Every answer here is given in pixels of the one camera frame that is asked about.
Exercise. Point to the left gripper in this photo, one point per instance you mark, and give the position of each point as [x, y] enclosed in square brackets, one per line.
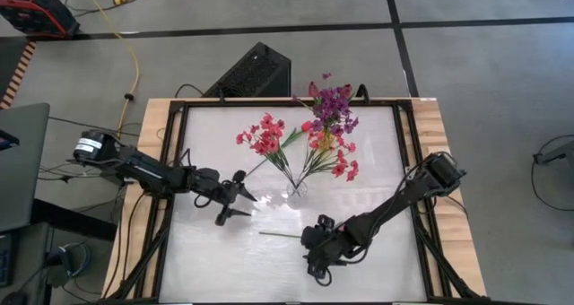
[211, 184]

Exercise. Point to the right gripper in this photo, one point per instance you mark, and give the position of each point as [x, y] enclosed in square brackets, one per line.
[327, 242]

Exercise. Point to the thin flower stem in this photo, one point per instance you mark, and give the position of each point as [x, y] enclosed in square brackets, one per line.
[278, 234]

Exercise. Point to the clear patterned glass vase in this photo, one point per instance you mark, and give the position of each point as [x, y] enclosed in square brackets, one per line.
[297, 189]

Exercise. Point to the large red flower bunch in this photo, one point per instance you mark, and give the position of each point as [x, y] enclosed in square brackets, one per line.
[266, 136]

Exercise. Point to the small red flower bunch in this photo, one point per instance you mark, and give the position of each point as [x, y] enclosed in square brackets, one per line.
[343, 166]

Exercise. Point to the dark red tulip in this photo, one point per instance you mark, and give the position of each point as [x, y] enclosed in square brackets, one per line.
[313, 89]
[346, 90]

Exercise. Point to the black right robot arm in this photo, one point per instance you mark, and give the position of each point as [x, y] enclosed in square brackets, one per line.
[394, 206]

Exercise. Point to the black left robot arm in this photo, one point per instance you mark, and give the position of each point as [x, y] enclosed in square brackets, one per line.
[143, 170]

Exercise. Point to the black computer tower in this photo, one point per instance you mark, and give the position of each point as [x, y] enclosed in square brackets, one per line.
[255, 74]

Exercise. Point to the purple flower bunch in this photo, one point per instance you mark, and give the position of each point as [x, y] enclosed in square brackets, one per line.
[334, 107]

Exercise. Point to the wooden table board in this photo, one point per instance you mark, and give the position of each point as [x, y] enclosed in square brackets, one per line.
[426, 125]

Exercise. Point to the black cabinet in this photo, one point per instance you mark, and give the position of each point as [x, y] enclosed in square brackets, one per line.
[54, 233]

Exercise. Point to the grey desk surface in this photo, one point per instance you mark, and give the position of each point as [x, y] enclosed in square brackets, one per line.
[24, 175]

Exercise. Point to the small black device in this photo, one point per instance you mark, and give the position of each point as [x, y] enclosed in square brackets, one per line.
[8, 140]

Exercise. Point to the grey stand foot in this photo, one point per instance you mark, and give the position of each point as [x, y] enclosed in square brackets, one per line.
[556, 154]

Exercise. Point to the orange black striped ramp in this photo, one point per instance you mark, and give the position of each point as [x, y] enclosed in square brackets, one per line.
[18, 74]

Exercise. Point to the red black tool case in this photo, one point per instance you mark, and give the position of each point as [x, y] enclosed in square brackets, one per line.
[36, 9]

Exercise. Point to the black metal table frame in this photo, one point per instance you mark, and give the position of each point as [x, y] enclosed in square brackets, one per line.
[291, 103]

